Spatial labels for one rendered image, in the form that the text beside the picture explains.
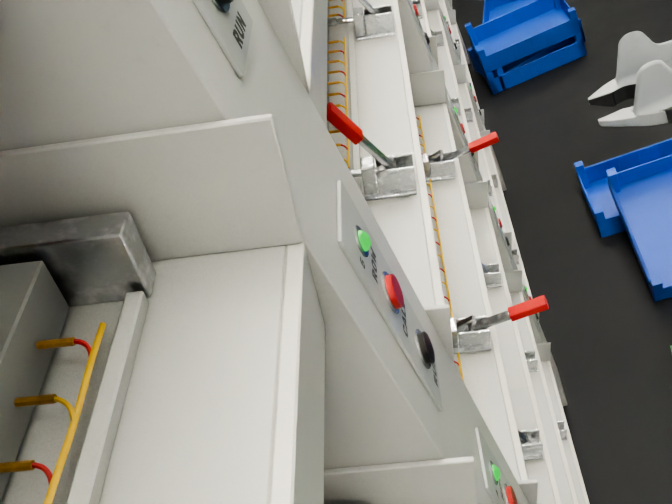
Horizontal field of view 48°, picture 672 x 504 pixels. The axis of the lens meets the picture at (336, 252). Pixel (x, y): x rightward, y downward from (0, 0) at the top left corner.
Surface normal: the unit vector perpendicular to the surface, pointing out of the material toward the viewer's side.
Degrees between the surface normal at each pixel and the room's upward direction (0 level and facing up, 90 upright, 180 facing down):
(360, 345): 90
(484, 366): 15
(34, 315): 106
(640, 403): 0
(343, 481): 90
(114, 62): 90
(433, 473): 90
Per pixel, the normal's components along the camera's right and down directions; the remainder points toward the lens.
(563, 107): -0.41, -0.67
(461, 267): -0.15, -0.73
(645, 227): -0.39, -0.45
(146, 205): 0.00, 0.67
